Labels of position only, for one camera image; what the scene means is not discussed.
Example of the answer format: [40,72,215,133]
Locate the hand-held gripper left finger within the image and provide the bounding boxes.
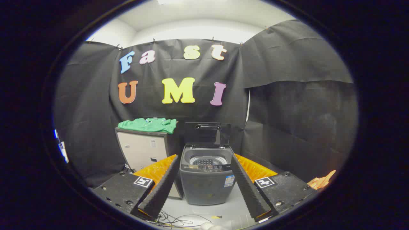
[93,154,181,221]

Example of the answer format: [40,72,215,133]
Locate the black floor cables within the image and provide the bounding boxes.
[141,209,213,228]

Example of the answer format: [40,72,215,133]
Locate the green polo shirt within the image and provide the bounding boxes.
[118,118,177,134]

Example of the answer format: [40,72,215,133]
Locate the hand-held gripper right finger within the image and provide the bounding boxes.
[230,153,317,222]

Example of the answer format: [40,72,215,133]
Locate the grey cabinet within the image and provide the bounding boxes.
[115,127,184,200]

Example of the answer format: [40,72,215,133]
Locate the orange cloth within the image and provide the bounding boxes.
[307,170,336,190]

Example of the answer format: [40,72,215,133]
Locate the grey washing machine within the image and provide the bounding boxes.
[180,145,237,205]

